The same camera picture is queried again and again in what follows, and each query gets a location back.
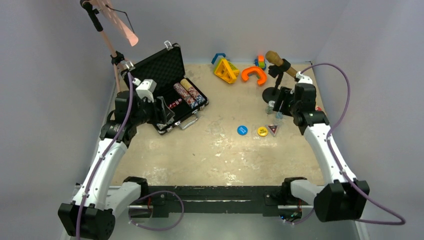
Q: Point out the yellow big blind button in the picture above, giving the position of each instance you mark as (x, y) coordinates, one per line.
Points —
(262, 131)

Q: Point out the orange curved toy track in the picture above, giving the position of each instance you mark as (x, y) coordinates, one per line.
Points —
(254, 71)

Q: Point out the yellow triangular toy block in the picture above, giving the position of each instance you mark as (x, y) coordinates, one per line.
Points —
(226, 71)

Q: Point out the blue orange toy blocks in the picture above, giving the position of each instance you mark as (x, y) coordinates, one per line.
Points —
(260, 62)

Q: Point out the yellow red blue chip row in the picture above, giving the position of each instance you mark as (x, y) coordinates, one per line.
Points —
(192, 91)

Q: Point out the pink tripod stand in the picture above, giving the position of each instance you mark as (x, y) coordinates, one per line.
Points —
(118, 60)

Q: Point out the black poker chip case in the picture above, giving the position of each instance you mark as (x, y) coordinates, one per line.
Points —
(166, 68)

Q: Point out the purple red blue chip row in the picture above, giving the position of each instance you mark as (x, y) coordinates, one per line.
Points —
(192, 103)

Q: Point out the blue angled toy piece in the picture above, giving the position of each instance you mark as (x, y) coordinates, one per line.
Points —
(217, 57)

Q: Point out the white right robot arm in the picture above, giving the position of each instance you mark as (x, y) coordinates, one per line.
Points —
(340, 198)

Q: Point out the green 20 chip stack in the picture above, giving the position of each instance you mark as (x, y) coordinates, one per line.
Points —
(270, 107)

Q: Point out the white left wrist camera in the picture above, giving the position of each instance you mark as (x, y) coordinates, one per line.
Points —
(145, 89)

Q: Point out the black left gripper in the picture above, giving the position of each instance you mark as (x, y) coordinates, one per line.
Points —
(162, 111)

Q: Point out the brown wooden microphone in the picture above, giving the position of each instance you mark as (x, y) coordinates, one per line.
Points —
(279, 65)

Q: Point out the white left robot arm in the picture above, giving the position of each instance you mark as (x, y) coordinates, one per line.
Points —
(115, 138)

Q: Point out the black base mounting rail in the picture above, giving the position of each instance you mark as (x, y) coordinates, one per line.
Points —
(161, 201)

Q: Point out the red dice row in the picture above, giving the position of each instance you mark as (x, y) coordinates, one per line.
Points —
(175, 104)

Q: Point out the blue small blind button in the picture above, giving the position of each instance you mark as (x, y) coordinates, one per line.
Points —
(242, 130)

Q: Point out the red triangular button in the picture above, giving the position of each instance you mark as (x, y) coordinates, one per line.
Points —
(273, 129)

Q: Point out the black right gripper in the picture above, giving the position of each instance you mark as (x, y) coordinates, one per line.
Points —
(285, 94)

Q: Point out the light blue 10 chip stack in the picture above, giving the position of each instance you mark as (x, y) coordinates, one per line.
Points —
(279, 116)

